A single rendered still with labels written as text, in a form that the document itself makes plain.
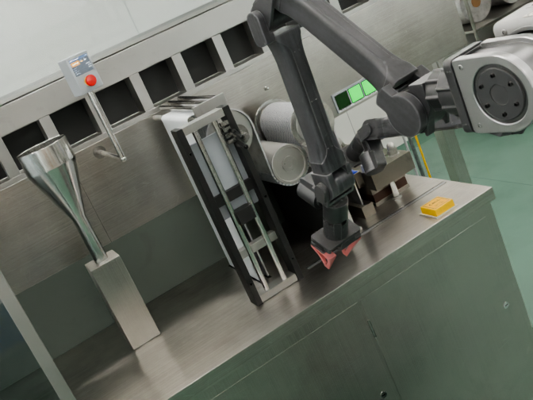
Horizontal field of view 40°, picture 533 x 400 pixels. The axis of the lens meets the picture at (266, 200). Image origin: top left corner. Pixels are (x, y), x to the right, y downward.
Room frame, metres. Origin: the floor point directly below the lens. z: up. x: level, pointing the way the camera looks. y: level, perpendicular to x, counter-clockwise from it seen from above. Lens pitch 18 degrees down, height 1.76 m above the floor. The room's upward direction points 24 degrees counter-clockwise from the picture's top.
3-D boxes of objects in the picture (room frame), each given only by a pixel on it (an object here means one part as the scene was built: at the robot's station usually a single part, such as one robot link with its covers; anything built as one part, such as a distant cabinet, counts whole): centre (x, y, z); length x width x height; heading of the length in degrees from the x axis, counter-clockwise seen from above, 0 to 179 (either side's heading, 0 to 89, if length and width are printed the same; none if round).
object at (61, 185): (1.96, 0.50, 1.18); 0.14 x 0.14 x 0.57
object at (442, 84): (1.10, -0.35, 1.45); 0.09 x 0.08 x 0.12; 117
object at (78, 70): (1.95, 0.31, 1.66); 0.07 x 0.07 x 0.10; 36
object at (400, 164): (2.32, -0.33, 1.00); 0.40 x 0.16 x 0.06; 20
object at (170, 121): (2.14, 0.15, 1.17); 0.34 x 0.05 x 0.54; 20
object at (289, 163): (2.19, -0.06, 1.17); 0.26 x 0.12 x 0.12; 20
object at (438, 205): (1.94, -0.45, 0.91); 0.07 x 0.07 x 0.02; 20
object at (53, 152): (1.96, 0.50, 1.50); 0.14 x 0.14 x 0.06
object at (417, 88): (1.16, -0.31, 1.43); 0.10 x 0.05 x 0.09; 27
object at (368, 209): (2.25, -0.23, 0.92); 0.28 x 0.04 x 0.04; 20
